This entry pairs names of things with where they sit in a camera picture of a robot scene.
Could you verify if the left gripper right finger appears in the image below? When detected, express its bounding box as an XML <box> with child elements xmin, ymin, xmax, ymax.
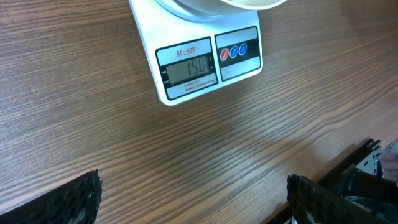
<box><xmin>287</xmin><ymin>174</ymin><xmax>391</xmax><ymax>223</ymax></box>

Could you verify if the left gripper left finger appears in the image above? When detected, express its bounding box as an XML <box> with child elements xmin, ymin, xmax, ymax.
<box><xmin>1</xmin><ymin>169</ymin><xmax>102</xmax><ymax>224</ymax></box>

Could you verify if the white digital kitchen scale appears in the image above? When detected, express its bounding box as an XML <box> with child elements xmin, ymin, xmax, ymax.
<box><xmin>129</xmin><ymin>0</ymin><xmax>263</xmax><ymax>106</ymax></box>

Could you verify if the white bowl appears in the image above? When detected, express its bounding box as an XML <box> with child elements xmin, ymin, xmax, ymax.
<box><xmin>175</xmin><ymin>0</ymin><xmax>286</xmax><ymax>17</ymax></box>

